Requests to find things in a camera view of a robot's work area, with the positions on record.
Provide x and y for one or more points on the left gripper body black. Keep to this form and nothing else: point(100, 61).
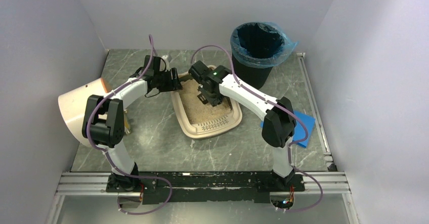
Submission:
point(172, 80)

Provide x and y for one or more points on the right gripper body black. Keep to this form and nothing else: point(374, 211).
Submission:
point(209, 95)

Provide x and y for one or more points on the beige litter box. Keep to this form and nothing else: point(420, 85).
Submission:
point(205, 129)

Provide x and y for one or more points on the black litter scoop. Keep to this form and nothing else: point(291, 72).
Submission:
point(202, 99)

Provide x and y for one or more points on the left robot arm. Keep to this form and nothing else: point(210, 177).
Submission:
point(103, 122)

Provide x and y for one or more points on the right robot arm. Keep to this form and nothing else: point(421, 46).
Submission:
point(234, 88)

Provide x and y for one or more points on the cat litter pile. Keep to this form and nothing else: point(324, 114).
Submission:
point(196, 111)

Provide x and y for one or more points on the black trash bin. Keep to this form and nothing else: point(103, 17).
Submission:
point(256, 77)

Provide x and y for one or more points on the blue plastic bin liner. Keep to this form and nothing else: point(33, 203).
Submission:
point(261, 44)

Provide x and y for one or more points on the beige cylindrical container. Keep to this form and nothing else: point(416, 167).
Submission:
point(73, 104)

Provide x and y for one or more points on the blue sheet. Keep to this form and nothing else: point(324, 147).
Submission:
point(305, 128)

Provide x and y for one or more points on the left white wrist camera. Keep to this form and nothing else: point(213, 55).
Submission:
point(167, 59)

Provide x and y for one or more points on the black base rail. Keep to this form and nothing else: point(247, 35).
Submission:
point(156, 187)

